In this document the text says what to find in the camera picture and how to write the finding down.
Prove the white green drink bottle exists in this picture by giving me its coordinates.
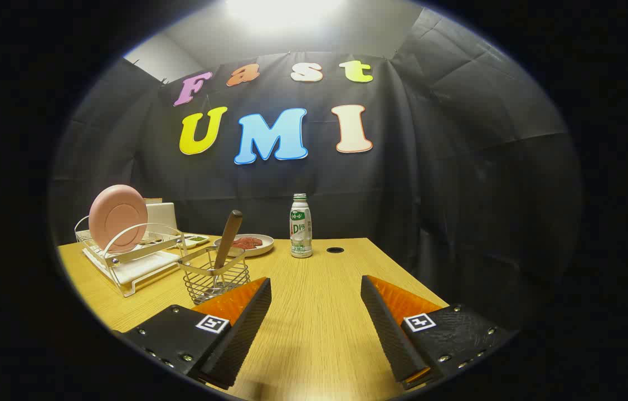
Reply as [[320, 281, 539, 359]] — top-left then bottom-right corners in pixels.
[[290, 193, 313, 258]]

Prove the white toaster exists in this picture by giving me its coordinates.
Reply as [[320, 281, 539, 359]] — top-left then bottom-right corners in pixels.
[[145, 200, 178, 234]]

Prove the metal wire basket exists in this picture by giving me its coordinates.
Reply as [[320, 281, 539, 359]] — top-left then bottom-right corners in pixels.
[[178, 246, 251, 305]]

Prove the black backdrop cloth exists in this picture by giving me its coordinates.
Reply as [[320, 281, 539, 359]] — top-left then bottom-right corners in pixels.
[[49, 8, 585, 318]]

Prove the pink round plate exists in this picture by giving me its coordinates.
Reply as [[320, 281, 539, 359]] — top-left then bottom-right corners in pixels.
[[89, 184, 149, 252]]

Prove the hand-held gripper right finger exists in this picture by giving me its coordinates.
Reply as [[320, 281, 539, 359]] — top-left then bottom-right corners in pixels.
[[361, 275, 518, 390]]

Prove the white drain tray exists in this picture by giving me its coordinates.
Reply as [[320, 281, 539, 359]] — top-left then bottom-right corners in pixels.
[[82, 245, 183, 287]]

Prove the white wire dish rack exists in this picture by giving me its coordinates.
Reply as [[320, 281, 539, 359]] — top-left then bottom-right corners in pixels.
[[74, 214, 189, 297]]

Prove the wooden handled metal spoon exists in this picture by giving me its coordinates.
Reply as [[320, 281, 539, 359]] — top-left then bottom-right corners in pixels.
[[211, 210, 243, 293]]

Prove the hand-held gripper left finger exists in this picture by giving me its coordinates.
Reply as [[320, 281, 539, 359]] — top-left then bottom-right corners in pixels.
[[115, 277, 272, 390]]

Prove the grey round plate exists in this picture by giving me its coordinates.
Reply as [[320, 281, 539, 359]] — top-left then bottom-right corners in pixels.
[[214, 233, 275, 257]]

